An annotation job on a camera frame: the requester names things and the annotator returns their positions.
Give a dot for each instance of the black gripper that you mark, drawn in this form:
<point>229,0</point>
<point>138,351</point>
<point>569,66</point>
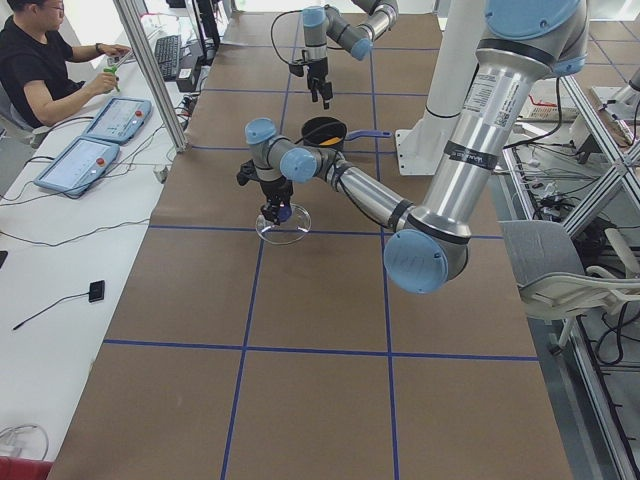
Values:
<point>317,69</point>
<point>276,192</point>

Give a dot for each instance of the glass pot lid blue knob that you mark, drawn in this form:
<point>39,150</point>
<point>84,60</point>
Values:
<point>285,231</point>

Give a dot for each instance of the yellow corn cob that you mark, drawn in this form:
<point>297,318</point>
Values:
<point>331,142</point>

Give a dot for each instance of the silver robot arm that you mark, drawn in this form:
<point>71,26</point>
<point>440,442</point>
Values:
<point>522,42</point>
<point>321,23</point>

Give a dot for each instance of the dark blue saucepan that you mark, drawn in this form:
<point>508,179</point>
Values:
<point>318,129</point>

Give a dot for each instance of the black keyboard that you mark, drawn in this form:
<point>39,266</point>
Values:
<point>167,52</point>

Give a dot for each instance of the upper blue teach pendant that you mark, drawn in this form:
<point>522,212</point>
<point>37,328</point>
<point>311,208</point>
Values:
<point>119,120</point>

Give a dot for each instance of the blue teach pendant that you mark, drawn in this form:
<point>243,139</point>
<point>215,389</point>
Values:
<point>78,166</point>
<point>119,120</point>

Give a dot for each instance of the lower blue teach pendant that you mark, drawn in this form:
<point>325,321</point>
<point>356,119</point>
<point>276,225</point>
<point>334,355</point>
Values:
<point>78,166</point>

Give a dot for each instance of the small black square device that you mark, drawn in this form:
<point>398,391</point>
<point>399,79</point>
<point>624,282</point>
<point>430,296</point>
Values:
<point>96,291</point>

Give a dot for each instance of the seated person black shirt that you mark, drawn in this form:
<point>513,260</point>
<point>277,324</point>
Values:
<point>34,59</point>

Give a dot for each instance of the grey office chair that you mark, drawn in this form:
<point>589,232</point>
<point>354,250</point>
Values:
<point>552,281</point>

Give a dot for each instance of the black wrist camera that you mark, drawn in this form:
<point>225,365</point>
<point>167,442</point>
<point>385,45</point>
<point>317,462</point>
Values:
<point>246,173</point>
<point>297,67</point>

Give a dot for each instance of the aluminium frame post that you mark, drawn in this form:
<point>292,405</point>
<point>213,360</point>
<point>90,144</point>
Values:
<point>130,20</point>

